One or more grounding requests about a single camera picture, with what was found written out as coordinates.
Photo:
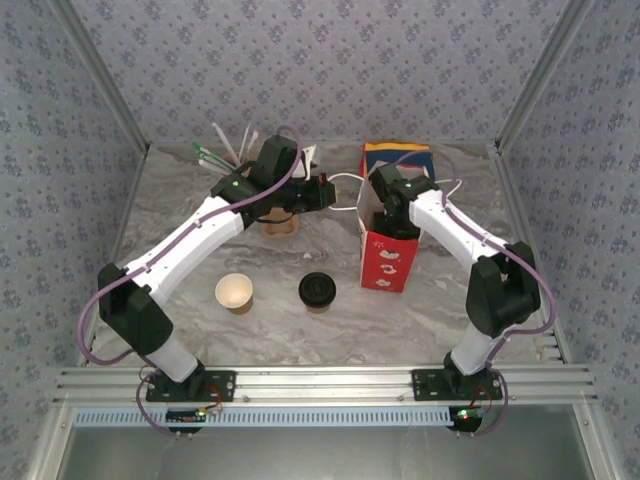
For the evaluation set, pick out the red printed paper bag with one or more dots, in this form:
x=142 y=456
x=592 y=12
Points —
x=387 y=262

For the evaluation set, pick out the black plastic cup lid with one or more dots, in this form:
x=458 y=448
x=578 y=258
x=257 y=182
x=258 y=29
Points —
x=317 y=289

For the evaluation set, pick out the brown paper coffee cup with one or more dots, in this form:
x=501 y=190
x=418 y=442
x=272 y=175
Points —
x=317 y=309
x=232 y=290

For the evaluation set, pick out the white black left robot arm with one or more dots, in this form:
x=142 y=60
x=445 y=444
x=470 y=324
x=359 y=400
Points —
x=190 y=240

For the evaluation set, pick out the colourful paper napkin stack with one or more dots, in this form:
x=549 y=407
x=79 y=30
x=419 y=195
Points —
x=395 y=152

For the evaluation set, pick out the green white wrapped straw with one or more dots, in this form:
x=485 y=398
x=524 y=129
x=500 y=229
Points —
x=215 y=167

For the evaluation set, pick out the small circuit board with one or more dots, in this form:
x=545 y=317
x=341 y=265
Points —
x=467 y=415
x=187 y=415

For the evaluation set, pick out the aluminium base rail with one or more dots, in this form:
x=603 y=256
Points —
x=325 y=382

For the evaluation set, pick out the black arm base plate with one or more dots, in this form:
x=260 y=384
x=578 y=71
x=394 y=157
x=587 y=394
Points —
x=425 y=385
x=225 y=385

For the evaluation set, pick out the aluminium frame post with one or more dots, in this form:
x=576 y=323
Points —
x=542 y=75

